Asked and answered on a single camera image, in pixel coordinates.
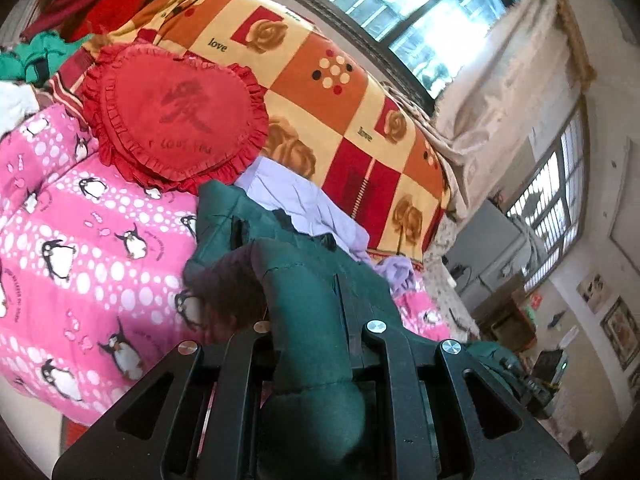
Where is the green quilted puffer jacket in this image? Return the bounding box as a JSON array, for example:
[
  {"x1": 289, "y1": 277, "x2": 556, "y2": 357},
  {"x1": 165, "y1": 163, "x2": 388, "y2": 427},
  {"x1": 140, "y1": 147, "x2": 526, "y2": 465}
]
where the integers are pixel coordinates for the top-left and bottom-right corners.
[{"x1": 182, "y1": 180, "x2": 524, "y2": 480}]

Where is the device with green light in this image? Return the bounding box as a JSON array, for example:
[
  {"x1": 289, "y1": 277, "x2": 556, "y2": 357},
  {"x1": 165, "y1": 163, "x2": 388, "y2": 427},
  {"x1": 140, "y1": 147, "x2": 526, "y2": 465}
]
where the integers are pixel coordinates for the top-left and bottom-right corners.
[{"x1": 532, "y1": 349, "x2": 568, "y2": 386}]

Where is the grey cabinet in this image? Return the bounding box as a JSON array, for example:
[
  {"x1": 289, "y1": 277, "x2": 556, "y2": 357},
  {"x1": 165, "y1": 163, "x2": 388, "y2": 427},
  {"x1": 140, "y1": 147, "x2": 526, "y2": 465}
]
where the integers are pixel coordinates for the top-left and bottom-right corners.
[{"x1": 445, "y1": 200, "x2": 548, "y2": 312}]

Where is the pink penguin print quilt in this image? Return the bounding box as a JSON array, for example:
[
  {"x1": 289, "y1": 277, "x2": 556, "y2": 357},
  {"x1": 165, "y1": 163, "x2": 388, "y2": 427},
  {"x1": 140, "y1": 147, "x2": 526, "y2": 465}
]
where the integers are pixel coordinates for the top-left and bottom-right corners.
[{"x1": 1, "y1": 105, "x2": 449, "y2": 426}]

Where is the lilac folded garment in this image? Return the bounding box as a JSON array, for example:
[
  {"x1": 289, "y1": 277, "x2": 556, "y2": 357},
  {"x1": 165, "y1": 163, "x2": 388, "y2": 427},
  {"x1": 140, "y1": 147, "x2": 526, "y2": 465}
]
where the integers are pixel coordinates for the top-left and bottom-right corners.
[{"x1": 234, "y1": 156, "x2": 424, "y2": 297}]

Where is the red heart ruffled pillow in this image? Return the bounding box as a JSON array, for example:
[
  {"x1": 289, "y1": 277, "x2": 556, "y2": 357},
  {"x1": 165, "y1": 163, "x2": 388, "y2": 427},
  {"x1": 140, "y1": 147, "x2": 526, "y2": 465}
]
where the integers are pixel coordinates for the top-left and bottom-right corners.
[{"x1": 80, "y1": 42, "x2": 269, "y2": 194}]

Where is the orange red rose blanket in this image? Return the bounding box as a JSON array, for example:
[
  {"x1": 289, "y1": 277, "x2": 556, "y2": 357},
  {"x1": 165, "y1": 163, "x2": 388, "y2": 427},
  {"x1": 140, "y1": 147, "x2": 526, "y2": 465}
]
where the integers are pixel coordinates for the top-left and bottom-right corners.
[{"x1": 46, "y1": 0, "x2": 452, "y2": 264}]

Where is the teal green garment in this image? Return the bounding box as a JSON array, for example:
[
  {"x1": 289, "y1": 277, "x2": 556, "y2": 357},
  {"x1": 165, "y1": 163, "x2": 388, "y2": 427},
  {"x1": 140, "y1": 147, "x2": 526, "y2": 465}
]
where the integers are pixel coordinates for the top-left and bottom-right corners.
[{"x1": 0, "y1": 30, "x2": 93, "y2": 87}]

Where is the framed wall picture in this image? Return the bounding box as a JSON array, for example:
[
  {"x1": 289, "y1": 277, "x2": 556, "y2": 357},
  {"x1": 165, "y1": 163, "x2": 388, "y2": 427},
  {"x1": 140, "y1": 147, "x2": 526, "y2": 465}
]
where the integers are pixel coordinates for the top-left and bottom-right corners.
[{"x1": 601, "y1": 297, "x2": 639, "y2": 370}]

